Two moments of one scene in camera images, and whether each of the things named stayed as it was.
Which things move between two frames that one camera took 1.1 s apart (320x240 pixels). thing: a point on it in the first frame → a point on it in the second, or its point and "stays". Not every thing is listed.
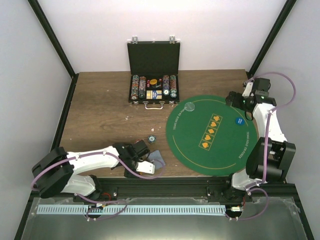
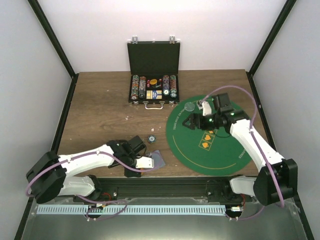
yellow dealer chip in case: (153, 81) stays
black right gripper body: (236, 103) → (210, 125)
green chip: (151, 139) stays
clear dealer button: (189, 106) stays
